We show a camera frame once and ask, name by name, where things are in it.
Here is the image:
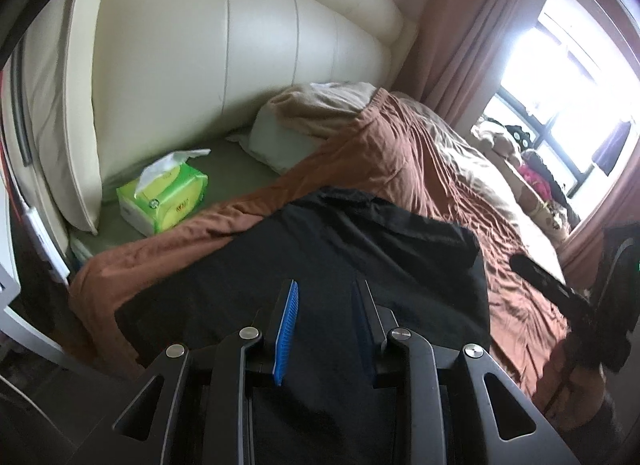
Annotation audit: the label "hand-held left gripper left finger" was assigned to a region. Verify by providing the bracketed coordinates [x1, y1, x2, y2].
[112, 279, 301, 465]

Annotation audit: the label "beige bear plush toy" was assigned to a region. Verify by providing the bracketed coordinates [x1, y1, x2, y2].
[472, 115, 526, 166]

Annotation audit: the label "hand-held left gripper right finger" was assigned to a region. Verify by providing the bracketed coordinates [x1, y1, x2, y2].
[351, 279, 571, 465]

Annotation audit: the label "pink plush toy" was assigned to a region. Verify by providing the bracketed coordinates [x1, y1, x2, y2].
[517, 160, 552, 202]

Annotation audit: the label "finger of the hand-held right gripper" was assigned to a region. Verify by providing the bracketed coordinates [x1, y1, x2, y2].
[509, 254, 596, 318]

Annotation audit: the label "brown quilted duvet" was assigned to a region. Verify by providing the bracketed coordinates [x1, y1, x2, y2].
[67, 87, 571, 396]

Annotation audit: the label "white furniture frame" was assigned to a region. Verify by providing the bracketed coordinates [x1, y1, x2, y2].
[0, 185, 68, 371]

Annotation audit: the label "pink window sill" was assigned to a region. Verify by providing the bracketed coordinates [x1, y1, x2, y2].
[560, 175, 640, 286]

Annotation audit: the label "green tissue pack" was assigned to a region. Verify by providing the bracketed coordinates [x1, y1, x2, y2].
[116, 147, 212, 238]

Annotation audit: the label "cream padded headboard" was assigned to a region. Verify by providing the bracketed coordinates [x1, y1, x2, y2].
[15, 0, 418, 236]

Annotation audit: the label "green bed sheet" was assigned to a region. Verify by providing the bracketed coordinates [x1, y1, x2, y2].
[70, 137, 283, 258]

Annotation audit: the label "white pillow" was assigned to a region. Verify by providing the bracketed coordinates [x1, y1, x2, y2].
[225, 80, 378, 176]

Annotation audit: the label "black pants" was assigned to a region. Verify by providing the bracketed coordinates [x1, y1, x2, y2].
[115, 187, 493, 465]

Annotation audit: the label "window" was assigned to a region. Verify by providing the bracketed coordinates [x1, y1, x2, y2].
[470, 0, 640, 196]

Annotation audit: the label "cream spotted plush toy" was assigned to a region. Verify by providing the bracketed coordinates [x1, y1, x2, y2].
[525, 190, 577, 247]

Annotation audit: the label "black and white plush toy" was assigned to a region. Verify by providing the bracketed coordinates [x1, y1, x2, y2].
[504, 122, 532, 146]

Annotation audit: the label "pink curtain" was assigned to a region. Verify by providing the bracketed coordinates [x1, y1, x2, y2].
[400, 0, 556, 130]

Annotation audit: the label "person's right hand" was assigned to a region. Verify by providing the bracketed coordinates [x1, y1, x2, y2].
[530, 335, 616, 433]

